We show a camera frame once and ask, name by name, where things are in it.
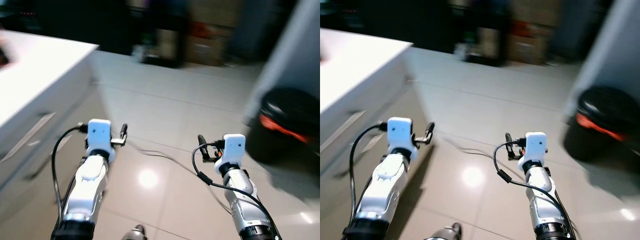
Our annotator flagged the white counter cabinet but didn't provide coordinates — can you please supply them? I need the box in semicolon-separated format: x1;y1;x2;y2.
0;30;108;211
320;27;436;201

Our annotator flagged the black round bin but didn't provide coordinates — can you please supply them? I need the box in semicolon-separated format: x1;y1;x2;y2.
562;86;640;163
245;87;321;166

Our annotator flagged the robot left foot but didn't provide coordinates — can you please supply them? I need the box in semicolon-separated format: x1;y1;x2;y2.
425;222;463;240
121;224;148;240

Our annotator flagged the brown cardboard box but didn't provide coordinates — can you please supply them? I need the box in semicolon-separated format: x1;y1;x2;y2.
507;20;551;66
187;20;232;66

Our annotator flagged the black shelf unit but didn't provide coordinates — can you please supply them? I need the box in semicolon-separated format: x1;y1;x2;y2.
452;0;511;68
132;0;191;68

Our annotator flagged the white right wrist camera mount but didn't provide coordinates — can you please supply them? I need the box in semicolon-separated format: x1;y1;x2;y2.
517;131;547;173
215;133;247;174

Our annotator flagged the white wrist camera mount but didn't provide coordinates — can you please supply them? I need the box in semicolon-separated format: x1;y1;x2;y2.
86;119;117;164
517;131;547;173
215;133;247;174
386;117;418;163

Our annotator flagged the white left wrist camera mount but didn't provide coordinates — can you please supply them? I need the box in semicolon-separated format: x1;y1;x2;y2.
86;119;117;164
386;117;418;163

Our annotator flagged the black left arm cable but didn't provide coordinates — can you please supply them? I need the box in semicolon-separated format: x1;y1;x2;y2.
348;122;391;221
51;124;89;221

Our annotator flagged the silver drawer handle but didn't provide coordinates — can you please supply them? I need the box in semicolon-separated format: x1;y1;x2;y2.
321;111;366;153
0;112;57;163

